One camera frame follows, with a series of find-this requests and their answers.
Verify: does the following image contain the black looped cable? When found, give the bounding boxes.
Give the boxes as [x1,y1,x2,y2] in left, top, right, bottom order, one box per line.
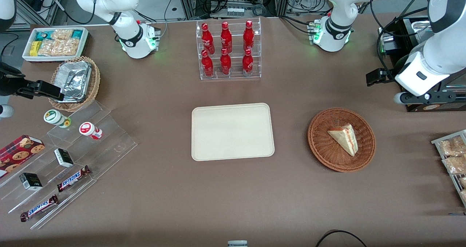
[315,230,368,247]

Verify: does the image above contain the Snickers chocolate bar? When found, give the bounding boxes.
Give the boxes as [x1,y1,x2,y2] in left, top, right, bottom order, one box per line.
[20,195,59,223]
[57,165,92,193]

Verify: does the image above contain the grey wire rack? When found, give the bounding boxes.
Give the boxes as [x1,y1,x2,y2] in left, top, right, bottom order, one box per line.
[431,130,466,207]

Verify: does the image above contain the aluminium frame rack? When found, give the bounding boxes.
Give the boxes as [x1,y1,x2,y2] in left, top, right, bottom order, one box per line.
[177,0,292,20]

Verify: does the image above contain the green lid yogurt cup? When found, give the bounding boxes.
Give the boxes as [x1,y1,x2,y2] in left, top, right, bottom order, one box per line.
[44,110,72,129]

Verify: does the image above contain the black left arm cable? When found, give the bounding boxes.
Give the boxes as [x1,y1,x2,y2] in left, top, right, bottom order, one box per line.
[370,0,431,72]

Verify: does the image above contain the aluminium foil tray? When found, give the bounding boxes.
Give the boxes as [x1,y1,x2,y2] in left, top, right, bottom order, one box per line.
[54,60,92,103]

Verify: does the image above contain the white rectangular snack bin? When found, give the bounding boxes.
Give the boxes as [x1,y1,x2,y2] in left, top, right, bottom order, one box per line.
[22,27,90,63]

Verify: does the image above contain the red soda bottle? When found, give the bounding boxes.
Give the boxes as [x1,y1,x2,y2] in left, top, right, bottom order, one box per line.
[243,20,255,51]
[242,48,254,76]
[201,23,215,54]
[201,50,214,77]
[220,21,233,54]
[220,48,232,75]

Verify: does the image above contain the brown round wicker basket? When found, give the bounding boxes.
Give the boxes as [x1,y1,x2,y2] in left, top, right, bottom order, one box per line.
[308,107,376,173]

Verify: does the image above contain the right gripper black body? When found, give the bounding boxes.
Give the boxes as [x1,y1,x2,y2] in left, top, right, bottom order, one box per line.
[0,61,27,97]

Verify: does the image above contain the light tan wicker basket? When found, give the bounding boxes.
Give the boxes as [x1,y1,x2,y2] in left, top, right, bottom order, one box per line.
[48,56,101,112]

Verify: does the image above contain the clear bag of cookies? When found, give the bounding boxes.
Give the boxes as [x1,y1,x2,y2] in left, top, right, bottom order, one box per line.
[38,39,80,57]
[51,29,74,41]

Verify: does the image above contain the red tartan cookie box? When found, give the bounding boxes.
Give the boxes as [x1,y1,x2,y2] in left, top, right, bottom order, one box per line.
[0,135,46,179]

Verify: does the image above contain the triangle sandwich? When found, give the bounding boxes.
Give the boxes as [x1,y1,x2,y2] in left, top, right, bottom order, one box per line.
[327,123,359,157]

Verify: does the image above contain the clear acrylic bottle rack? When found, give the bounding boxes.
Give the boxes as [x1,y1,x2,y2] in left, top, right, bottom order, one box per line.
[196,17,262,81]

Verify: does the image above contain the clear acrylic stepped stand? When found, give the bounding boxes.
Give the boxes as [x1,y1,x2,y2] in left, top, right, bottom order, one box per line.
[0,101,138,230]

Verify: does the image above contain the small black box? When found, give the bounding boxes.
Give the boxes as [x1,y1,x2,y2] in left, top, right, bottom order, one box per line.
[19,173,43,191]
[54,148,75,168]

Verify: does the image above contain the beige plastic tray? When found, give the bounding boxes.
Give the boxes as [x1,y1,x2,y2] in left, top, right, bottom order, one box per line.
[191,103,275,161]

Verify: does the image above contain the red lid yogurt cup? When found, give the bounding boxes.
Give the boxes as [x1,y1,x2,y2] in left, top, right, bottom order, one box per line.
[79,122,103,140]

